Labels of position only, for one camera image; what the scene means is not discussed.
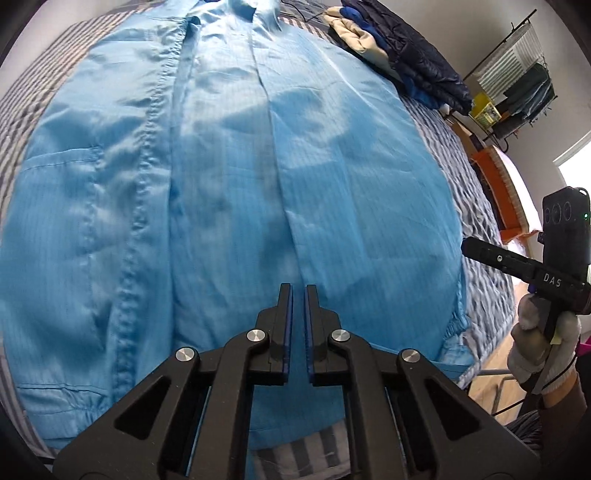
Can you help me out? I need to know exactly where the person's striped clothing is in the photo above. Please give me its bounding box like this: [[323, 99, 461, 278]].
[[507, 410, 546, 459]]

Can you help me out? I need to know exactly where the blue patterned bed sheet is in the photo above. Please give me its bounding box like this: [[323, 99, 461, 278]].
[[272, 0, 345, 38]]

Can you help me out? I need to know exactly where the cream garment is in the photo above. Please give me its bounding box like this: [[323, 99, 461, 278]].
[[322, 7, 394, 73]]

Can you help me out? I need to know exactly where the orange box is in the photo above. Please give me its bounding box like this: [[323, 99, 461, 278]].
[[470, 151, 532, 246]]

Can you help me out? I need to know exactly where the light blue work jacket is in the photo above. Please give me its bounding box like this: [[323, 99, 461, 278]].
[[0, 0, 476, 450]]

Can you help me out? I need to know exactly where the person's right forearm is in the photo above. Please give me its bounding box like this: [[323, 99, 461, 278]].
[[538, 369, 591, 480]]

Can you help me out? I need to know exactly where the dark green hanging jacket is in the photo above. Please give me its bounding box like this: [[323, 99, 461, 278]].
[[502, 62, 548, 101]]

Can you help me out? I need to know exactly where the person's right hand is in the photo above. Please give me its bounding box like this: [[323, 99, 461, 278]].
[[507, 293, 581, 396]]

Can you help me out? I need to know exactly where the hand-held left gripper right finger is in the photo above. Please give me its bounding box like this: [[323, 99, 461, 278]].
[[304, 284, 541, 480]]

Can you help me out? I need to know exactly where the blue denim hanging garment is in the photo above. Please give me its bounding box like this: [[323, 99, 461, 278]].
[[522, 78, 556, 124]]

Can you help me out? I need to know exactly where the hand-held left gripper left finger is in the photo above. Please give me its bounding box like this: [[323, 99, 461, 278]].
[[52, 282, 294, 480]]

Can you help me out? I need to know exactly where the green white striped towel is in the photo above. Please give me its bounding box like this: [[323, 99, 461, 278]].
[[475, 23, 543, 89]]

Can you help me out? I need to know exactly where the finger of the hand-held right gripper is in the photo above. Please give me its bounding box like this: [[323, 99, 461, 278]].
[[461, 237, 542, 283]]

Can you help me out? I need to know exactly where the black metal clothes rack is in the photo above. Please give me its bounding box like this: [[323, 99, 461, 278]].
[[462, 9, 558, 154]]

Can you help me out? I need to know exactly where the white lace cover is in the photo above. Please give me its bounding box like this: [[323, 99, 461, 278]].
[[488, 144, 546, 232]]

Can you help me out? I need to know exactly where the yellow plastic crate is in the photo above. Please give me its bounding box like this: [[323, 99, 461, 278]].
[[470, 92, 502, 128]]

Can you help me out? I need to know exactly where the royal blue garment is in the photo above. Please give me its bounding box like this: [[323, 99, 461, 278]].
[[341, 0, 445, 110]]

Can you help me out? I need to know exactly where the black cable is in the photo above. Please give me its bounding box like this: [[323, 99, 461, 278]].
[[281, 0, 334, 24]]

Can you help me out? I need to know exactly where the dark navy puffer jacket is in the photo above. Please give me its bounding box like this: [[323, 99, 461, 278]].
[[342, 0, 474, 116]]

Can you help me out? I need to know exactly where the brown cardboard box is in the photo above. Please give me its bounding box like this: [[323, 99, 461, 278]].
[[450, 115, 484, 153]]

